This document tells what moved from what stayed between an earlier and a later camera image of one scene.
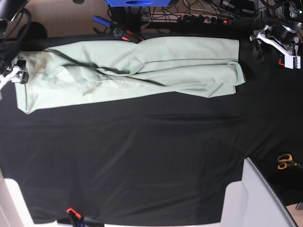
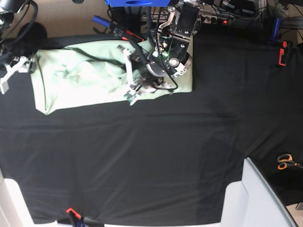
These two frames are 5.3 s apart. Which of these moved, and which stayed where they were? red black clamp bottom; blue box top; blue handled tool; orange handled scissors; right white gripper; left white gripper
Moved: left white gripper; right white gripper
Stayed: blue handled tool; orange handled scissors; blue box top; red black clamp bottom
